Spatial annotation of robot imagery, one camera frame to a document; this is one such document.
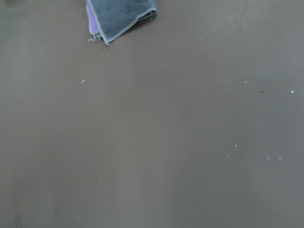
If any pink cloth under grey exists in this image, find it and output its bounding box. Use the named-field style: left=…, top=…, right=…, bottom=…
left=86, top=3, right=99, bottom=35

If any grey folded cloth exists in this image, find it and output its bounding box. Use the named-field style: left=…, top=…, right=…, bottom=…
left=86, top=0, right=157, bottom=45

